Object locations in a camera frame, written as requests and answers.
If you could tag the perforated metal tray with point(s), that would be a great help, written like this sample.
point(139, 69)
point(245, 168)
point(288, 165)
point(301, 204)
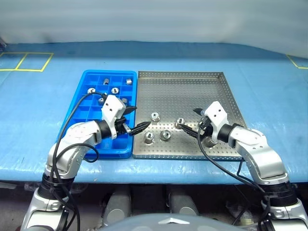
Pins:
point(183, 96)

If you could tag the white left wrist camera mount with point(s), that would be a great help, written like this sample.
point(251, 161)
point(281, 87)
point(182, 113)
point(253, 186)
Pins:
point(111, 106)

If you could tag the grey rounded robot leg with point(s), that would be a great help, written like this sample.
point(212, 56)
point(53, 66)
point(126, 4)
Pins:
point(118, 204)
point(183, 204)

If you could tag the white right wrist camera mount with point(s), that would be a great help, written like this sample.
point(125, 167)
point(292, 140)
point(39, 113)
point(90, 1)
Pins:
point(217, 113)

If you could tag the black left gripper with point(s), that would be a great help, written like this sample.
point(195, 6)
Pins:
point(121, 124)

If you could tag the metal nut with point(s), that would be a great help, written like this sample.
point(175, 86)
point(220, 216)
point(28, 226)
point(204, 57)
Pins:
point(149, 137)

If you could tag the grey metal frame rail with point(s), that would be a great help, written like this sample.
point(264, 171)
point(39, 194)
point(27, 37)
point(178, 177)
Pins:
point(2, 44)

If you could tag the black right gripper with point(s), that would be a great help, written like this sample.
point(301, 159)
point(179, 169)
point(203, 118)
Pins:
point(204, 125)

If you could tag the grey robot torso dome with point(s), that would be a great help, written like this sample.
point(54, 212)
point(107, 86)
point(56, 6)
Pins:
point(168, 223)

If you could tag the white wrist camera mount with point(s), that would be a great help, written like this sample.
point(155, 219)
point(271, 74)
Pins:
point(217, 113)
point(111, 106)

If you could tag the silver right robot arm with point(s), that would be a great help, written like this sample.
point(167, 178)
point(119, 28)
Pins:
point(260, 154)

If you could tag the blue compartment tray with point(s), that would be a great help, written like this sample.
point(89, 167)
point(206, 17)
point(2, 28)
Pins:
point(81, 108)

